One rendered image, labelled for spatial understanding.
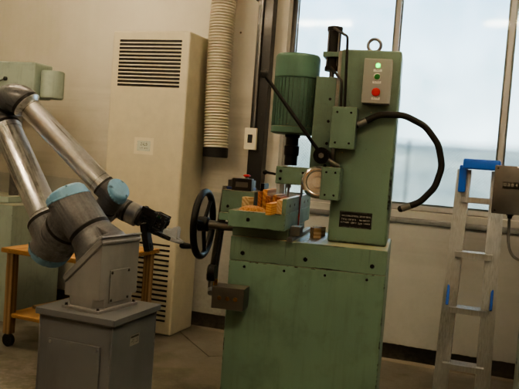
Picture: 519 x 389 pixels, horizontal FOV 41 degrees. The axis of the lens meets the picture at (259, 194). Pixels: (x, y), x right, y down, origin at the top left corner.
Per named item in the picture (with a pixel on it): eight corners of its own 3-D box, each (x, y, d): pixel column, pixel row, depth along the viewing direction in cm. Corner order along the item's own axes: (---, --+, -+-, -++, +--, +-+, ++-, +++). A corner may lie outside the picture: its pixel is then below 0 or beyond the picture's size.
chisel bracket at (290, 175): (277, 186, 276) (279, 165, 276) (312, 189, 273) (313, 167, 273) (274, 187, 269) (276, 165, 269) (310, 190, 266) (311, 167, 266)
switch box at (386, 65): (362, 103, 253) (365, 60, 253) (389, 105, 251) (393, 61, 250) (361, 102, 247) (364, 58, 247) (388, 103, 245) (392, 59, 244)
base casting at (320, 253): (255, 246, 299) (256, 225, 298) (389, 260, 286) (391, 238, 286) (228, 259, 255) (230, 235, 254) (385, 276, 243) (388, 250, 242)
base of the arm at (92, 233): (107, 235, 223) (92, 211, 226) (68, 270, 228) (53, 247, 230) (137, 235, 241) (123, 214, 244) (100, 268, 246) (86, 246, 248)
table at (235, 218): (242, 213, 310) (242, 200, 309) (309, 219, 303) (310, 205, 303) (201, 223, 251) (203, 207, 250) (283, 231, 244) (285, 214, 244)
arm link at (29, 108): (19, 66, 267) (138, 191, 262) (8, 89, 274) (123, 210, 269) (-3, 72, 258) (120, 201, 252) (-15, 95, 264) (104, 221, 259)
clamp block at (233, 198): (229, 209, 287) (231, 187, 287) (260, 212, 284) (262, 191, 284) (219, 211, 273) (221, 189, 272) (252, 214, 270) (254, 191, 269)
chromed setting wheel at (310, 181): (300, 197, 260) (303, 164, 259) (333, 200, 257) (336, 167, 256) (299, 197, 257) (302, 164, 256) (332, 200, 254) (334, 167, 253)
